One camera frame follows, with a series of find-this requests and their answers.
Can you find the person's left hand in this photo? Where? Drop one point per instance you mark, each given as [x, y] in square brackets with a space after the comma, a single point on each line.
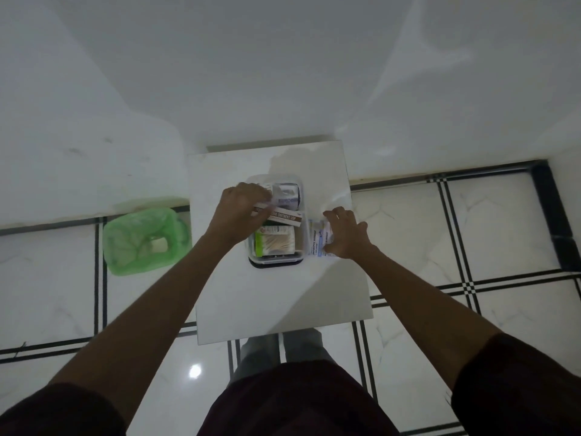
[231, 215]

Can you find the person's right hand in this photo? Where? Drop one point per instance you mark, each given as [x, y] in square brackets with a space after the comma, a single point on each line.
[349, 236]

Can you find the person's left fingers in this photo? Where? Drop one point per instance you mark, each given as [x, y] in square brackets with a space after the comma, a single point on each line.
[259, 193]

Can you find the person's right fingers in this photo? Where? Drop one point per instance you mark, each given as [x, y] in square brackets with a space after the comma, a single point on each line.
[340, 216]

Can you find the white blue bandage packet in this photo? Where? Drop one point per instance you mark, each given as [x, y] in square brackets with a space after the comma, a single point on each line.
[317, 240]

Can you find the white ointment box brown stripe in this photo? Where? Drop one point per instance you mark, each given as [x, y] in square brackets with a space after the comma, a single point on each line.
[283, 217]

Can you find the person's right forearm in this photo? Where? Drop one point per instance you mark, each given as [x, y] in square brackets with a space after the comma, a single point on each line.
[422, 308]

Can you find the person's left forearm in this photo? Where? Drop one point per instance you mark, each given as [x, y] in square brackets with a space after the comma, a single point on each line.
[150, 317]

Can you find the white bandage roll in wrapper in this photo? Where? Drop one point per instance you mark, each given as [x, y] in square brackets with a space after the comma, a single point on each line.
[287, 195]

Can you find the green cotton swab pack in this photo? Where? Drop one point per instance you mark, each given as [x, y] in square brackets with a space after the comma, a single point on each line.
[272, 242]

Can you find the clear plastic container black base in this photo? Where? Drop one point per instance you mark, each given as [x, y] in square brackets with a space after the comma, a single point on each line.
[276, 261]

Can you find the white paper scrap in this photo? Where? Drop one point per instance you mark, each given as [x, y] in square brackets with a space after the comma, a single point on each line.
[159, 245]

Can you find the green plastic waste bin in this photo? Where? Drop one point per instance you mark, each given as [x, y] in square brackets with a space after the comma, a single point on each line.
[131, 249]

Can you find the grey trousers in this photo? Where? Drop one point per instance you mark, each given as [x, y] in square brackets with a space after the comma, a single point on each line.
[258, 354]

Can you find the dark maroon shirt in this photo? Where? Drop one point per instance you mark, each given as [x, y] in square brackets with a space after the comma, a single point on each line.
[295, 404]

